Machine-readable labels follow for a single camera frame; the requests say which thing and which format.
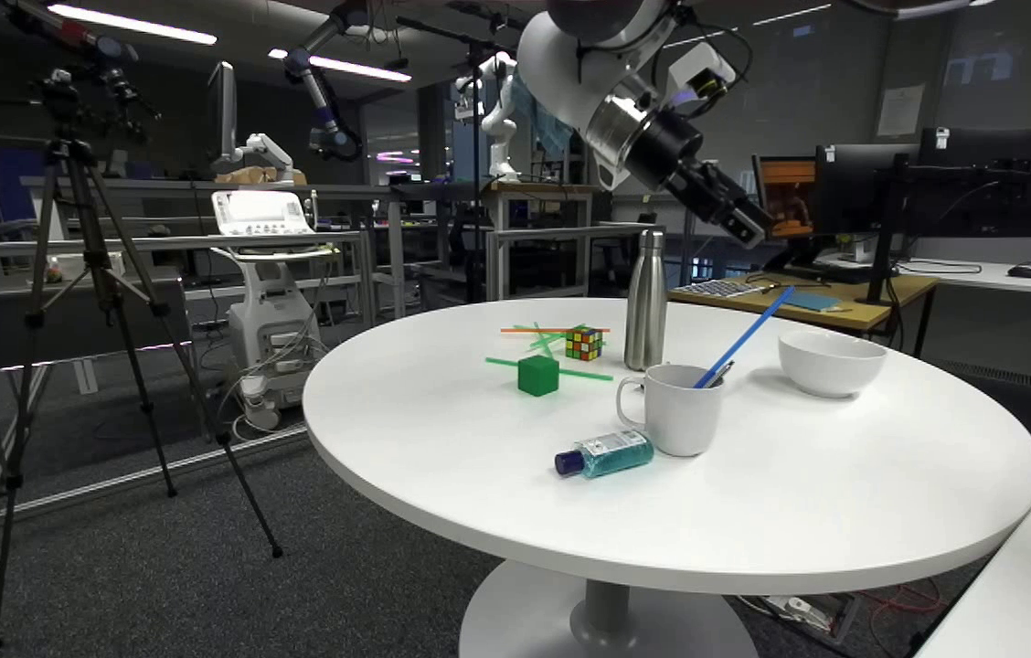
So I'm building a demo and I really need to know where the black camera tripod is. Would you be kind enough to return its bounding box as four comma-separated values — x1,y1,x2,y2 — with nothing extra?
0,132,290,655

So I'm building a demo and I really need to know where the white bowl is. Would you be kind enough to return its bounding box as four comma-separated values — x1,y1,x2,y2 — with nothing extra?
777,333,892,403

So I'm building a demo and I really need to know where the blue mouthwash bottle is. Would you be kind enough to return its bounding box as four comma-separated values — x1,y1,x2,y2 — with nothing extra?
554,428,657,484

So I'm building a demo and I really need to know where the teal hanging cloth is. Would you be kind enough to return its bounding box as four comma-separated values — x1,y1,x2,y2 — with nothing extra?
518,84,578,169

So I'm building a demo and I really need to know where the orange lit screen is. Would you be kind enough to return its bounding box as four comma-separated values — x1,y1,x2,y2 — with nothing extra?
753,155,823,244

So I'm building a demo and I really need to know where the long green straw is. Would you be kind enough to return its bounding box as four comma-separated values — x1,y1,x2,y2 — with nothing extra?
484,351,617,383

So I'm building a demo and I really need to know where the green cube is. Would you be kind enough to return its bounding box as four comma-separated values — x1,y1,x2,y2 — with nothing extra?
515,354,565,400

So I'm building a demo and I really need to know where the black monitor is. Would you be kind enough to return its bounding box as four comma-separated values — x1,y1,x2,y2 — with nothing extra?
811,124,1031,242

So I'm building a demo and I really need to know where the white mug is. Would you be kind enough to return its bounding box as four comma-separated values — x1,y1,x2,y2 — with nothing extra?
613,363,729,461

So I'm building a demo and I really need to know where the orange straw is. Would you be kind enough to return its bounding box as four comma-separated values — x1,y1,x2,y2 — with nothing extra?
496,323,576,340

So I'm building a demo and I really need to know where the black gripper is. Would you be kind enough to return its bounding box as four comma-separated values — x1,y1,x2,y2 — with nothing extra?
633,107,778,251

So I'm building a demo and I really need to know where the round white table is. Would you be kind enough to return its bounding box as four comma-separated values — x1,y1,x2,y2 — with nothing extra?
300,295,1031,658

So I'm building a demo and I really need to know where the white medical cart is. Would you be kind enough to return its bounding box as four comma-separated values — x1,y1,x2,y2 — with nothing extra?
205,128,345,439

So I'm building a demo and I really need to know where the wooden desk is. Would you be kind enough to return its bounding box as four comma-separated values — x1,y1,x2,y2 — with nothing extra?
668,269,939,357

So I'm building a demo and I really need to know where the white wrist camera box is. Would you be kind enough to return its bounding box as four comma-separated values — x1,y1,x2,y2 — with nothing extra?
657,41,746,111

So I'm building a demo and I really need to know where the stainless steel bottle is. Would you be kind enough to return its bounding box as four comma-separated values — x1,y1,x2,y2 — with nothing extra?
623,225,672,373

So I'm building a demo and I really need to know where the metal frame workbench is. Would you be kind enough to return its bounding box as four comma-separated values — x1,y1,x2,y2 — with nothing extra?
484,180,601,305

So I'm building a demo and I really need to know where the Rubik's cube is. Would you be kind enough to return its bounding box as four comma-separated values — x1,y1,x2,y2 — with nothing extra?
565,323,608,364

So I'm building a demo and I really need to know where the black camera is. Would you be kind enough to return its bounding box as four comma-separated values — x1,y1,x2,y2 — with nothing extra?
33,66,137,141

